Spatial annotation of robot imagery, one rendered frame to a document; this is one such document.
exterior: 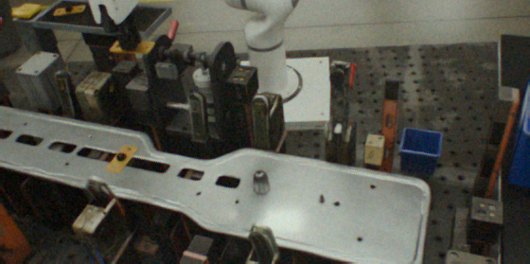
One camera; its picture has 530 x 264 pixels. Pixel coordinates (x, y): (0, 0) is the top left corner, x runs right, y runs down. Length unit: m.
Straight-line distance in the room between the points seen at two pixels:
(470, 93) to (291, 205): 0.95
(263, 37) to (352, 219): 0.72
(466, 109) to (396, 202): 0.76
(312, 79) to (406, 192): 0.78
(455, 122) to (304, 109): 0.48
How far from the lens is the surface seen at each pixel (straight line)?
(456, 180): 1.47
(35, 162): 1.26
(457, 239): 0.96
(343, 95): 0.99
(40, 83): 1.37
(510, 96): 0.95
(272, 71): 1.58
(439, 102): 1.71
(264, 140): 1.12
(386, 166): 1.10
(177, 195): 1.05
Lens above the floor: 1.76
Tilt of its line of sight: 40 degrees down
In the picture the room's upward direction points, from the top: 7 degrees counter-clockwise
